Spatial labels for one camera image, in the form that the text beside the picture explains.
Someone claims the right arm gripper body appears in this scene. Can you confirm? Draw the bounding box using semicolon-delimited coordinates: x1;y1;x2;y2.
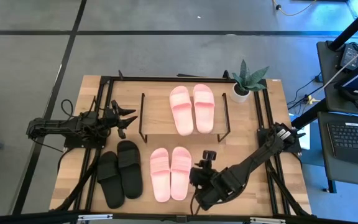
190;160;217;187

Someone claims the black power adapter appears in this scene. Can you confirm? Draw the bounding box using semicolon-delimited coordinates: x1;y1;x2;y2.
339;43;358;71

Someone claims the pink rubber slide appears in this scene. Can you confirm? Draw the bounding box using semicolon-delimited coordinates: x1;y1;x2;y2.
193;83;216;134
149;147;172;203
170;146;193;202
168;85;195;137

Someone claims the silver metal bracket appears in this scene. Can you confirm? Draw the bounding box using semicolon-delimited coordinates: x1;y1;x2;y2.
78;213;114;222
249;217;287;224

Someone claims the black rubber slide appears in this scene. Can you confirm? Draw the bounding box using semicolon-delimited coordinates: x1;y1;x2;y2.
116;139;144;200
96;151;126;210

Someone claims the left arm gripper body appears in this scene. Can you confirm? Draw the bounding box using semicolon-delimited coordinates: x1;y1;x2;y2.
104;99;127;139

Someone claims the green plant in white pot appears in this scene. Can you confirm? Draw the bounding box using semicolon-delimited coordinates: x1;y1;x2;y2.
229;58;270;104

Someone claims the wooden shelf black metal frame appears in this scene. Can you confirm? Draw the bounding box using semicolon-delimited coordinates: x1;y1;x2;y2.
138;91;231;144

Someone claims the black diagonal pole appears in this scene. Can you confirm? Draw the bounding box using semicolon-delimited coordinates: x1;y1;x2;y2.
290;98;329;129
328;0;358;51

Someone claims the yellow cable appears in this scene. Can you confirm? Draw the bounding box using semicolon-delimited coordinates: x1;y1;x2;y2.
272;0;318;17

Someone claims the black floor cable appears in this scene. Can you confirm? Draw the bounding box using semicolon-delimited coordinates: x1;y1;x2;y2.
287;73;323;110

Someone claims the black keyboard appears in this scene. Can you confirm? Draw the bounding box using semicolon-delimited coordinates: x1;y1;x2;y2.
326;121;358;167

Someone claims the white hanging cable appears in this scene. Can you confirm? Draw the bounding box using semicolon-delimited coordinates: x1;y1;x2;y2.
318;39;358;91

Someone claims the dark grey desk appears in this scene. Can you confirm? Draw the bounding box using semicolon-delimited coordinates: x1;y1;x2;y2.
317;111;358;194
316;40;358;116

